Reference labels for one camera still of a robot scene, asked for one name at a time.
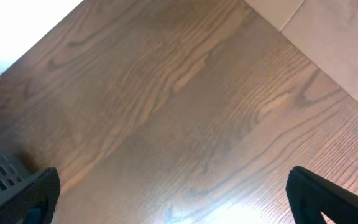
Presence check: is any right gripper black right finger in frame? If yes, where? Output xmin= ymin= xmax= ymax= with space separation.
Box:
xmin=285 ymin=166 xmax=358 ymax=224

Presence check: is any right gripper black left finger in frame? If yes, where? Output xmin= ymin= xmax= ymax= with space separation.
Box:
xmin=0 ymin=168 xmax=60 ymax=224

